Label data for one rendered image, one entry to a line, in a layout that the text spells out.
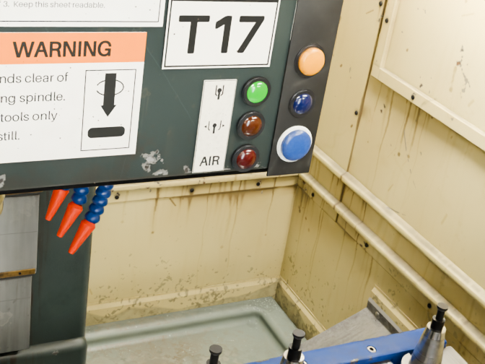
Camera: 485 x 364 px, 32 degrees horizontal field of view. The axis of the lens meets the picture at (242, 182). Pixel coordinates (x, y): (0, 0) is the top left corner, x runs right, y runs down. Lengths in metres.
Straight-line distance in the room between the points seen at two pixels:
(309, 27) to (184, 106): 0.13
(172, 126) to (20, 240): 0.81
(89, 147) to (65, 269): 0.92
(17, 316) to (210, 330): 0.78
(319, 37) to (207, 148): 0.14
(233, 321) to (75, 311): 0.71
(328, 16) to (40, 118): 0.26
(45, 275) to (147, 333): 0.64
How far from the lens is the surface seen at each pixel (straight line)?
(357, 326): 1.93
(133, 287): 2.14
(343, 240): 2.03
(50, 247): 1.56
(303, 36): 0.73
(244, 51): 0.71
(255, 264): 2.26
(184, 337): 2.21
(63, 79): 0.66
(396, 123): 1.82
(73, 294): 1.63
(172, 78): 0.69
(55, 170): 0.69
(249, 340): 2.23
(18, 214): 1.46
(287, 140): 0.76
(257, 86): 0.72
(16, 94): 0.66
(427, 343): 1.17
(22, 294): 1.56
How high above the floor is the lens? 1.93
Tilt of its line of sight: 27 degrees down
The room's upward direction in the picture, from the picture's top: 9 degrees clockwise
